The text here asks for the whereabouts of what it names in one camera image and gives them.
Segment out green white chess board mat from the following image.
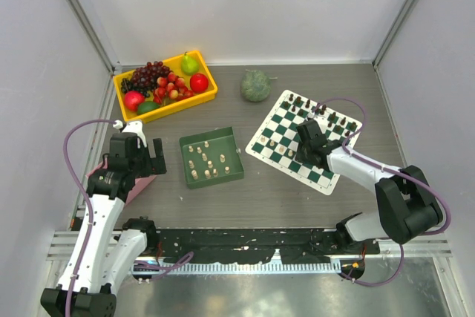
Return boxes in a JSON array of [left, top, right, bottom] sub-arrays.
[[246, 90, 361, 195]]

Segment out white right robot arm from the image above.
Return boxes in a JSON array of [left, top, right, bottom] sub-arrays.
[[296, 120, 447, 253]]

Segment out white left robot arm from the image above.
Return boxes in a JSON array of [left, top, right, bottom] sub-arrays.
[[40, 132, 166, 316]]

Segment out pink plastic box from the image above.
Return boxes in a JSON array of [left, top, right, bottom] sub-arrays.
[[86, 161, 157, 206]]

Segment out green lime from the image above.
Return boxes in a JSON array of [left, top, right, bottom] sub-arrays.
[[137, 101, 160, 115]]

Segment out red peach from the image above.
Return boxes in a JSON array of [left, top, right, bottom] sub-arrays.
[[123, 91, 145, 112]]

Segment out green plastic tray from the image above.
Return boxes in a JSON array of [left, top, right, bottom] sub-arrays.
[[179, 127, 244, 189]]

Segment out dark blue grape bunch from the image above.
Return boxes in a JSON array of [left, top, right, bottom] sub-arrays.
[[121, 78, 150, 98]]

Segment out red cherry cluster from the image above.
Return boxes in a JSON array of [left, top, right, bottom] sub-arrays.
[[152, 72, 194, 106]]

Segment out dark red grape bunch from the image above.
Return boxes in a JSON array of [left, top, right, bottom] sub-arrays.
[[131, 61, 171, 91]]

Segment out yellow plastic fruit bin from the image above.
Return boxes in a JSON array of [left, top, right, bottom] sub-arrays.
[[113, 50, 218, 122]]

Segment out green melon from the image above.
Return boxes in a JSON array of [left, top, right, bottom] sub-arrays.
[[240, 69, 278, 102]]

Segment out red apple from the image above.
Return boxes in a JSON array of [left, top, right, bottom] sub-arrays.
[[189, 73, 209, 94]]

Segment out green pear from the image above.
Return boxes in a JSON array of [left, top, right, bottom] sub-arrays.
[[181, 52, 200, 76]]

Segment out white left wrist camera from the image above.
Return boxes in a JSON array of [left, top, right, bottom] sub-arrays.
[[112, 120, 148, 147]]

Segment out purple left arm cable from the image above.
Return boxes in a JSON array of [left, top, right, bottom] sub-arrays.
[[61, 120, 122, 317]]

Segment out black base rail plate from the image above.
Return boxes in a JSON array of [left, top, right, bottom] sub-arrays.
[[145, 228, 380, 265]]

